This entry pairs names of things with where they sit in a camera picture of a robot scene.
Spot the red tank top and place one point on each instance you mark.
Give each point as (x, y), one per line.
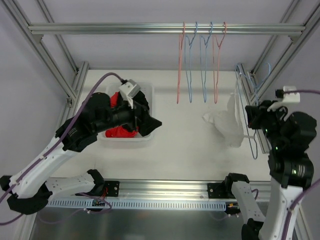
(120, 131)

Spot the white plastic basket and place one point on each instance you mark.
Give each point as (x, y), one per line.
(149, 92)

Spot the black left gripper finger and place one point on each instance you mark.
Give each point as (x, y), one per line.
(147, 124)
(141, 111)

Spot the white slotted cable duct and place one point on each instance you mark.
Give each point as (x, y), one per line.
(139, 204)

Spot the pink wire hanger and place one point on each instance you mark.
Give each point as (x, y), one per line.
(216, 54)
(180, 49)

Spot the aluminium frame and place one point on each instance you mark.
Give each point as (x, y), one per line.
(52, 52)

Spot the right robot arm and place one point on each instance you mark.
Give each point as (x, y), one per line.
(290, 168)

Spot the blue wire hanger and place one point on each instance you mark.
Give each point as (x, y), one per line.
(247, 87)
(188, 62)
(203, 46)

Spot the white tank top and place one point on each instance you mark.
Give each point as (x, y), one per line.
(228, 122)

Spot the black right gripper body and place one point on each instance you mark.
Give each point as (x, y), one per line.
(256, 116)

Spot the black tank top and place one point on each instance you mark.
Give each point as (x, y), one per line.
(139, 97)

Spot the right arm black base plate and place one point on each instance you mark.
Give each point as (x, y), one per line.
(219, 190)

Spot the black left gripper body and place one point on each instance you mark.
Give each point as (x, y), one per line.
(139, 117)

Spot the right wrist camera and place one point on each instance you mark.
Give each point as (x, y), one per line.
(286, 96)

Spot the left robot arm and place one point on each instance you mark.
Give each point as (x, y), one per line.
(31, 190)

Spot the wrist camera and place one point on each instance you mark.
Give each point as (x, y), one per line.
(128, 90)
(286, 96)

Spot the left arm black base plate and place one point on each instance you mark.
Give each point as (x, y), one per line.
(109, 188)

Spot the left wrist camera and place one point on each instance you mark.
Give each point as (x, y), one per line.
(128, 90)

